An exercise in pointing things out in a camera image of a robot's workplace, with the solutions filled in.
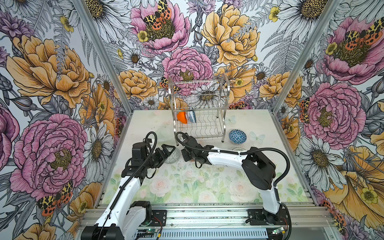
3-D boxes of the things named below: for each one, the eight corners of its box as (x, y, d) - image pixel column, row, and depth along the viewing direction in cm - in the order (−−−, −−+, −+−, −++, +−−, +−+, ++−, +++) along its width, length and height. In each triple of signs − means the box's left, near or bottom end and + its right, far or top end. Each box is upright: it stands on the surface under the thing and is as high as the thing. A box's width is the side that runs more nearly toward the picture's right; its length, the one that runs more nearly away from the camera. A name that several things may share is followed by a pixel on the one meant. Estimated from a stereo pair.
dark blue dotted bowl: (229, 144, 104) (230, 140, 100) (227, 133, 110) (228, 129, 106) (245, 144, 104) (247, 140, 100) (243, 133, 110) (244, 129, 106)
